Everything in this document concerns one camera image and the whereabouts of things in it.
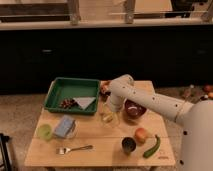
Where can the dark maroon bowl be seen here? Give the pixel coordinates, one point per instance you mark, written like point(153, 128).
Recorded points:
point(134, 110)

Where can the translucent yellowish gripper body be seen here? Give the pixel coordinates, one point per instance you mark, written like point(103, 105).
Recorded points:
point(106, 110)

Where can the yellow banana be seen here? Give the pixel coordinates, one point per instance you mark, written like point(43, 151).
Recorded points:
point(107, 118)

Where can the white folded napkin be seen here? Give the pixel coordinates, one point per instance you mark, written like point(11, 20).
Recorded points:
point(84, 102)

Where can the light green plastic cup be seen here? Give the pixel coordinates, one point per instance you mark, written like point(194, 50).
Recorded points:
point(44, 132)

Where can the silver metal fork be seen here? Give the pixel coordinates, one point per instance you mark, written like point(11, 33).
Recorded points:
point(65, 150)

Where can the green plastic tray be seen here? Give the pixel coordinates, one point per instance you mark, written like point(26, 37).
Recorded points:
point(70, 88)

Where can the black cabinet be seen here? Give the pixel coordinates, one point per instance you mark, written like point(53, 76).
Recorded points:
point(166, 55)

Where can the orange tomato fruit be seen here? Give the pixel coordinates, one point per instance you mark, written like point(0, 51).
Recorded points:
point(141, 135)

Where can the blue sponge cloth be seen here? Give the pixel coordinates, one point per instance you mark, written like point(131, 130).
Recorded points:
point(65, 126)

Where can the dark red grapes bunch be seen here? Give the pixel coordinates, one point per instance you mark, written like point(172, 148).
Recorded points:
point(67, 103)

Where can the green cucumber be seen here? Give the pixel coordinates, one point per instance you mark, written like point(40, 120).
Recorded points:
point(148, 153)

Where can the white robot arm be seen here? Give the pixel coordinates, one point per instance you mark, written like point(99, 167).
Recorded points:
point(196, 152)

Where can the small metal cup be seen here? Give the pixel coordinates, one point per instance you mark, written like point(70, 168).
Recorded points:
point(128, 145)

